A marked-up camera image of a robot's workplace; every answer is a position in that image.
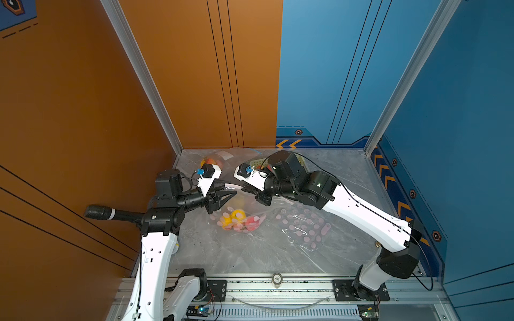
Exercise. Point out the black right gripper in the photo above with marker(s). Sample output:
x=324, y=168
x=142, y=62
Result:
x=265, y=199

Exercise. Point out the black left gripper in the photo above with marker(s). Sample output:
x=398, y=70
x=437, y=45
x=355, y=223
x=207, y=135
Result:
x=215, y=203

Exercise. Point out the plain yellow peach with leaf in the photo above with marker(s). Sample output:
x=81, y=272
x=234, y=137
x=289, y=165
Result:
x=238, y=216

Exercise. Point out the clear zip-top bag pink zipper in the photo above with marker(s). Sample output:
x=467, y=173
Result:
x=244, y=201

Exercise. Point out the clear zip-top bag blue zipper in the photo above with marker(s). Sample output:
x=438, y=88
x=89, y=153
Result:
x=229, y=159

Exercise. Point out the large pink peach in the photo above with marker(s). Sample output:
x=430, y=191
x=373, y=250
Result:
x=252, y=223

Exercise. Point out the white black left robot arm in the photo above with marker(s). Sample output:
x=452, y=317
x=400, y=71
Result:
x=160, y=228

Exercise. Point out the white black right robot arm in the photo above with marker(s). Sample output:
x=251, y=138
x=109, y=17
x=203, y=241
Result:
x=283, y=175

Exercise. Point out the pink-trimmed bag of bags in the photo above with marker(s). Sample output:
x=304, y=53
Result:
x=302, y=231

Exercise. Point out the green perforated plastic basket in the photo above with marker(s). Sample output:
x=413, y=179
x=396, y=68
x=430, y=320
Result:
x=259, y=164

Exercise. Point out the round silver knob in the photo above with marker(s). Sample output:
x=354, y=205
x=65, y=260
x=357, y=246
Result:
x=277, y=280

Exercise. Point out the green circuit board left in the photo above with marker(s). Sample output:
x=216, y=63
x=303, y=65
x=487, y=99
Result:
x=199, y=311

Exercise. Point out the green circuit board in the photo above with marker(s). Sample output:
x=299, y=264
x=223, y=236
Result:
x=369, y=313
x=199, y=311

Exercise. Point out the black microphone on stand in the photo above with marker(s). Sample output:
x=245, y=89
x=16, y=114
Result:
x=104, y=213

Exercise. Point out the green circuit board right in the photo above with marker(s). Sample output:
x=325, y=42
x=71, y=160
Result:
x=369, y=313

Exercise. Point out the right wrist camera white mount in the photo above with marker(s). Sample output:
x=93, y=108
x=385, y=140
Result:
x=254, y=177

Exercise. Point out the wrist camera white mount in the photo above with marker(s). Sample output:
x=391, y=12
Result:
x=254, y=177
x=207, y=174

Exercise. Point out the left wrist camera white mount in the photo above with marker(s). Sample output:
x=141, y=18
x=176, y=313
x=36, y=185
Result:
x=207, y=174

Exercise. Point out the aluminium corner post left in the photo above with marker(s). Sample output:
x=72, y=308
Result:
x=123, y=30

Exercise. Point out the aluminium corner post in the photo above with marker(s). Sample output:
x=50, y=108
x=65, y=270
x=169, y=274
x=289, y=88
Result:
x=441, y=18
x=123, y=30

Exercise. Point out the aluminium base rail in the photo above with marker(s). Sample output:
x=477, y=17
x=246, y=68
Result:
x=323, y=297

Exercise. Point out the aluminium corner post right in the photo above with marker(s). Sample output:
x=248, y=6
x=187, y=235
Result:
x=441, y=18

